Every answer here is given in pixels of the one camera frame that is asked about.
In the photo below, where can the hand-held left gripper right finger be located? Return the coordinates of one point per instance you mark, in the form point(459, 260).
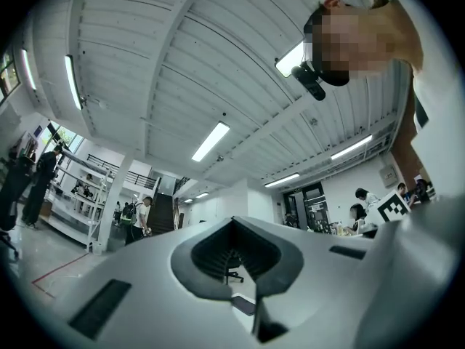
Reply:
point(319, 285)

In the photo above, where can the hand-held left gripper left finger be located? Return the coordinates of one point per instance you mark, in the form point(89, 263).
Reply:
point(163, 322)

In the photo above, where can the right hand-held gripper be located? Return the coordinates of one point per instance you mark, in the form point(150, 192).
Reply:
point(394, 207)

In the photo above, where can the long ceiling light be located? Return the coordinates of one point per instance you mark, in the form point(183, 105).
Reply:
point(288, 62)
point(29, 69)
point(72, 82)
point(210, 141)
point(282, 180)
point(351, 147)

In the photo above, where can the black smartphone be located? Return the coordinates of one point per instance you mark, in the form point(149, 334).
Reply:
point(244, 304)

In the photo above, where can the black double door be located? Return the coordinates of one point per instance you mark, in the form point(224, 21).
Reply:
point(309, 205)

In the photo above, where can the white printed t-shirt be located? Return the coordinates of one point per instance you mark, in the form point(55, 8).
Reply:
point(443, 122)

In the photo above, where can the dark staircase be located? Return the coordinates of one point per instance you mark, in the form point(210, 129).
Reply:
point(161, 213)

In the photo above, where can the white metal rack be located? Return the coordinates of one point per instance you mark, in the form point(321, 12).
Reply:
point(80, 209)

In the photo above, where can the person's head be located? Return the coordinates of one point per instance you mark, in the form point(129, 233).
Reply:
point(348, 38)

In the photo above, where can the grey wall electrical box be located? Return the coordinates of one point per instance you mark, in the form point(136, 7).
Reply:
point(388, 176)

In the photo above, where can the black head-mounted camera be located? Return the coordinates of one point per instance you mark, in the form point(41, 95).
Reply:
point(309, 82)

